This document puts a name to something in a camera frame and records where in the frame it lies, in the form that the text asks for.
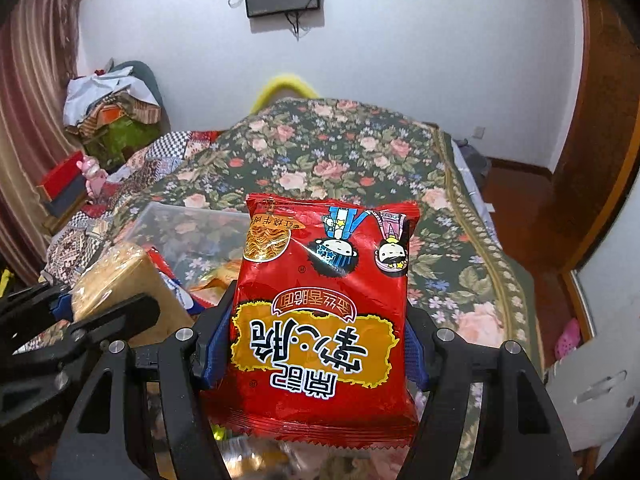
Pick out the yellow foam arch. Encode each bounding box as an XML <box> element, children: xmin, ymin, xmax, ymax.
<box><xmin>250</xmin><ymin>74</ymin><xmax>319</xmax><ymax>114</ymax></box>

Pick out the blue white snack bag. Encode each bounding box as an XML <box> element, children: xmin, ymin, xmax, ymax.
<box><xmin>149</xmin><ymin>247</ymin><xmax>202</xmax><ymax>318</ymax></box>

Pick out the pile of clothes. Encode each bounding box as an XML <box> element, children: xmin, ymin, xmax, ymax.
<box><xmin>64</xmin><ymin>67</ymin><xmax>161</xmax><ymax>137</ymax></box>

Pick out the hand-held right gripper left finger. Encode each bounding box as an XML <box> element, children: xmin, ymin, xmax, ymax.
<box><xmin>50</xmin><ymin>280</ymin><xmax>237</xmax><ymax>480</ymax></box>

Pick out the white plastic bin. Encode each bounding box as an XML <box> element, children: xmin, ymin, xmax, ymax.
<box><xmin>545</xmin><ymin>355</ymin><xmax>640</xmax><ymax>457</ymax></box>

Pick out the dark green chair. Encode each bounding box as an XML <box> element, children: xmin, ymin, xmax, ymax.
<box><xmin>107</xmin><ymin>60</ymin><xmax>171</xmax><ymax>131</ymax></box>

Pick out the pink slipper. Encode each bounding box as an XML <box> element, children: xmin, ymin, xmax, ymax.
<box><xmin>555</xmin><ymin>319</ymin><xmax>582</xmax><ymax>360</ymax></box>

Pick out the floral bedspread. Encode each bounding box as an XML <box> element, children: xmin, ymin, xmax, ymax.
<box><xmin>112</xmin><ymin>97</ymin><xmax>546</xmax><ymax>480</ymax></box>

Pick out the clear plastic storage box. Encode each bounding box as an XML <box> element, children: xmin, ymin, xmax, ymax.
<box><xmin>107</xmin><ymin>203</ymin><xmax>251</xmax><ymax>313</ymax></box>

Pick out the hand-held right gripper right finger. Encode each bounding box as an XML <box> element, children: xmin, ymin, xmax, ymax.
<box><xmin>400</xmin><ymin>310</ymin><xmax>592</xmax><ymax>480</ymax></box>

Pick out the red noodle snack bag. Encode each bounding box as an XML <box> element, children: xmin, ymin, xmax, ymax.
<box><xmin>210</xmin><ymin>192</ymin><xmax>421</xmax><ymax>447</ymax></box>

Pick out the red box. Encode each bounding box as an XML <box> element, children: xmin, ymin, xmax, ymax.
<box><xmin>36</xmin><ymin>151</ymin><xmax>86</xmax><ymax>202</ymax></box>

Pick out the striped brown curtain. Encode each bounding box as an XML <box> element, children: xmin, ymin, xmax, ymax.
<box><xmin>0</xmin><ymin>0</ymin><xmax>96</xmax><ymax>271</ymax></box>

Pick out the pink bunny toy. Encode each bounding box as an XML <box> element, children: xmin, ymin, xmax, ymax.
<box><xmin>80</xmin><ymin>155</ymin><xmax>109</xmax><ymax>197</ymax></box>

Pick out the dark grey box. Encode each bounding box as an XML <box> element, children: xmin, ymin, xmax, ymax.
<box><xmin>42</xmin><ymin>180</ymin><xmax>91</xmax><ymax>222</ymax></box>

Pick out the tan cracker pack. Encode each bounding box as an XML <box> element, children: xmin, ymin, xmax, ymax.
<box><xmin>71</xmin><ymin>241</ymin><xmax>197</xmax><ymax>348</ymax></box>

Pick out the patchwork quilt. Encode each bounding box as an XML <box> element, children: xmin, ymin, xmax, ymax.
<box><xmin>42</xmin><ymin>130</ymin><xmax>221</xmax><ymax>283</ymax></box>

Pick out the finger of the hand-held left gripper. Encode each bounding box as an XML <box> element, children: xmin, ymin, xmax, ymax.
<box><xmin>10</xmin><ymin>294</ymin><xmax>162</xmax><ymax>386</ymax></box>
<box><xmin>0</xmin><ymin>282</ymin><xmax>74</xmax><ymax>342</ymax></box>

